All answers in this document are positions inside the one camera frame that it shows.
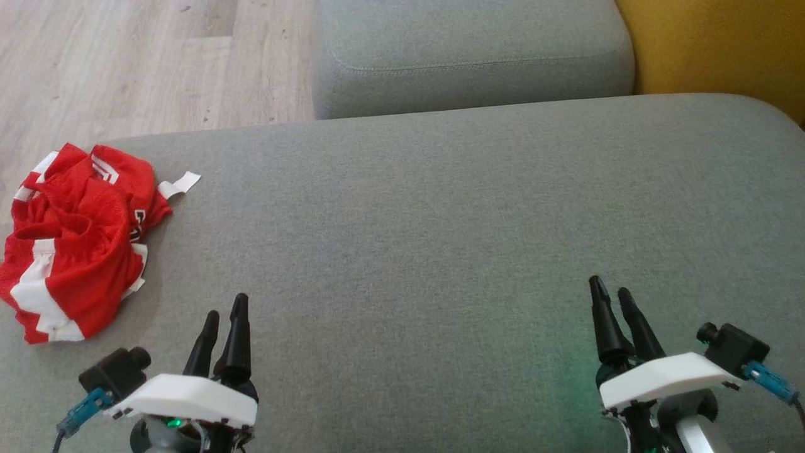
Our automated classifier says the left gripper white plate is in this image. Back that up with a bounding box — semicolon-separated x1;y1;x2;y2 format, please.
104;293;259;441

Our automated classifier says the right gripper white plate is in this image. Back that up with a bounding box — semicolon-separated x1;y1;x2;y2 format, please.
589;276;741;414

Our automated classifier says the red basketball jersey number 23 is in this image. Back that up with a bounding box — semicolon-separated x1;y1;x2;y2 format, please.
13;143;202;252

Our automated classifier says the large grey sofa seat cushion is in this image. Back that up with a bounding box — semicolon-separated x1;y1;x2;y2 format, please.
0;93;805;453

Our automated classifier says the yellow cushion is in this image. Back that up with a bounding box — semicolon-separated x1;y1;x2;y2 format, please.
615;0;805;130

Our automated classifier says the small grey sofa cushion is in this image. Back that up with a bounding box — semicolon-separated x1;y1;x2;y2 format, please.
313;0;636;120

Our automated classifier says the right camera cable blue plug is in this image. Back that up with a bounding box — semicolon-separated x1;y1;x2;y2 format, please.
742;362;805;428

